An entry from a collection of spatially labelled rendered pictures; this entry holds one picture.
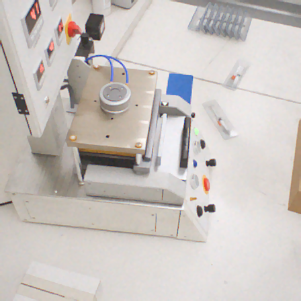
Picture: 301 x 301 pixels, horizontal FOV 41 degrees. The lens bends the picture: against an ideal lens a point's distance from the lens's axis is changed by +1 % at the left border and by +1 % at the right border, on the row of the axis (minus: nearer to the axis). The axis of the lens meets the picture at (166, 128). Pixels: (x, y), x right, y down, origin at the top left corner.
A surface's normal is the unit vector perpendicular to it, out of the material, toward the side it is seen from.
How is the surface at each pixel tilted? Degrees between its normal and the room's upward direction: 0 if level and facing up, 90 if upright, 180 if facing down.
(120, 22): 0
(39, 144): 90
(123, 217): 90
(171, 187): 41
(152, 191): 90
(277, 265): 0
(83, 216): 90
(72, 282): 2
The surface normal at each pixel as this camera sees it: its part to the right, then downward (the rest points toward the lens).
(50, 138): -0.10, 0.75
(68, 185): 0.04, -0.65
